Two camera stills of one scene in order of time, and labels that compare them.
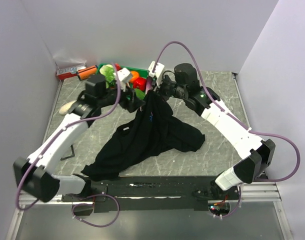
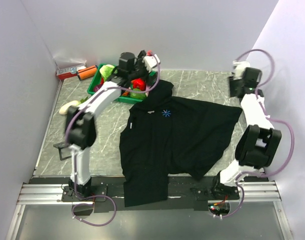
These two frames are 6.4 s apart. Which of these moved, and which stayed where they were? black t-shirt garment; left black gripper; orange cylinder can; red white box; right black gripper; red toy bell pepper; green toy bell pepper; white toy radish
Moved: black t-shirt garment; left black gripper; right black gripper
Stayed: green toy bell pepper; white toy radish; orange cylinder can; red white box; red toy bell pepper
